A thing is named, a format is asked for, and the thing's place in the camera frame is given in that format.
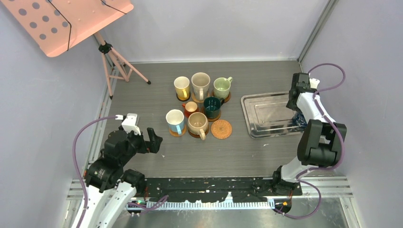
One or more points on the navy blue mug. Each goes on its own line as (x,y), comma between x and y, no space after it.
(299,120)

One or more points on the woven rattan coaster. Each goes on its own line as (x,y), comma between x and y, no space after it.
(221,129)
(195,98)

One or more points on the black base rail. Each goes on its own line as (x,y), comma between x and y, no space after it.
(217,189)

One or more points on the cream mug tall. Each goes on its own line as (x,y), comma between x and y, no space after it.
(200,84)

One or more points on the yellow cup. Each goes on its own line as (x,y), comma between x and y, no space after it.
(182,86)

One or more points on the light green mug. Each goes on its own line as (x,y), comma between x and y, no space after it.
(222,87)

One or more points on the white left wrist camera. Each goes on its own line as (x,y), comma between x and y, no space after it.
(129,123)

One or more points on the beige mug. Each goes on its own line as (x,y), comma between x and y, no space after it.
(198,124)

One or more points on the orange black face coaster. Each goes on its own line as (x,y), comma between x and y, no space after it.
(184,99)

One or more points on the light orange wooden coaster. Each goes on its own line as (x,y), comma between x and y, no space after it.
(175,134)

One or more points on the red round coaster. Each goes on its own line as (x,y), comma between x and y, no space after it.
(187,113)

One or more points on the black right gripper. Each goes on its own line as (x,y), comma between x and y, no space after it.
(292,106)

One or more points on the metal tray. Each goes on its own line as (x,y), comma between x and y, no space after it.
(266,115)

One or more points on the dark green mug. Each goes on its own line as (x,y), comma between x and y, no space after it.
(212,107)

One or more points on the small brown cup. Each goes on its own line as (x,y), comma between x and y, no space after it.
(190,105)

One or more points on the brown wooden coaster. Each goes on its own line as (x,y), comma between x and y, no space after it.
(212,119)

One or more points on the white light blue mug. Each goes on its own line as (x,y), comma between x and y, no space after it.
(175,120)

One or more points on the dark wooden coaster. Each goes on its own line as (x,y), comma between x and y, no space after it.
(227,97)
(196,135)

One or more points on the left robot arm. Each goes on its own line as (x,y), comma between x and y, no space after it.
(108,187)

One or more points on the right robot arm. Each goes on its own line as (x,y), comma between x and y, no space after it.
(322,143)

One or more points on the pink music stand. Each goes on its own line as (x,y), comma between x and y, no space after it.
(58,25)

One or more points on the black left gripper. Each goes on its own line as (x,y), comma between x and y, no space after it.
(154,140)

